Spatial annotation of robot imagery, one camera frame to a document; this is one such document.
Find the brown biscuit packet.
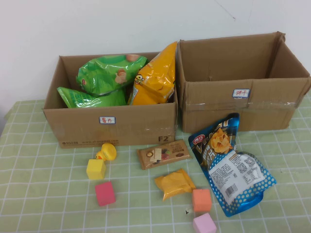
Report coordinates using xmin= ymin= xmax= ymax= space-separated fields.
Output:
xmin=136 ymin=139 xmax=193 ymax=170

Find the small orange snack packet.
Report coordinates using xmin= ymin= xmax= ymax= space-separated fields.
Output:
xmin=154 ymin=168 xmax=196 ymax=201

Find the blue chip bag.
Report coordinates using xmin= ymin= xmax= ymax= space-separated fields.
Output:
xmin=188 ymin=112 xmax=277 ymax=217

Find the yellow chip bag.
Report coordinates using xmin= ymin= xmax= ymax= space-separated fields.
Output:
xmin=127 ymin=41 xmax=178 ymax=106

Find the cardboard box with F2 print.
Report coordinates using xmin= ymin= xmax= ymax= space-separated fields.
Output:
xmin=42 ymin=51 xmax=179 ymax=149

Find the white label red writing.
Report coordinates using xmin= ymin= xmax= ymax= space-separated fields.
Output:
xmin=99 ymin=116 xmax=116 ymax=125
xmin=232 ymin=88 xmax=250 ymax=99

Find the yellow rubber duck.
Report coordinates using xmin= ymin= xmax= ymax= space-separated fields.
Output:
xmin=95 ymin=143 xmax=117 ymax=162

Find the taped cardboard box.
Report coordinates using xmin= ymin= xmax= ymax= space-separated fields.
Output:
xmin=176 ymin=31 xmax=311 ymax=133

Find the large green chip bag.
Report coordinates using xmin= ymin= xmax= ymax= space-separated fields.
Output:
xmin=75 ymin=53 xmax=149 ymax=96

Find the small green chip bag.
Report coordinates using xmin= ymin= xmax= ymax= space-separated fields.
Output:
xmin=56 ymin=86 xmax=128 ymax=109

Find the yellow cube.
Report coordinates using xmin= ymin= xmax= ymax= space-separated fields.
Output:
xmin=86 ymin=159 xmax=107 ymax=181

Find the red cube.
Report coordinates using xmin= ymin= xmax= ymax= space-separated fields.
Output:
xmin=94 ymin=181 xmax=117 ymax=207

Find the orange cube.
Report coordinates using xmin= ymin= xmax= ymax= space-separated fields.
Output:
xmin=192 ymin=189 xmax=212 ymax=213

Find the pink cube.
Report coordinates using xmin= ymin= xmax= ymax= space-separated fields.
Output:
xmin=193 ymin=213 xmax=217 ymax=233

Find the green checked tablecloth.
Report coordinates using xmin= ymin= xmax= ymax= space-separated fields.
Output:
xmin=0 ymin=93 xmax=311 ymax=233

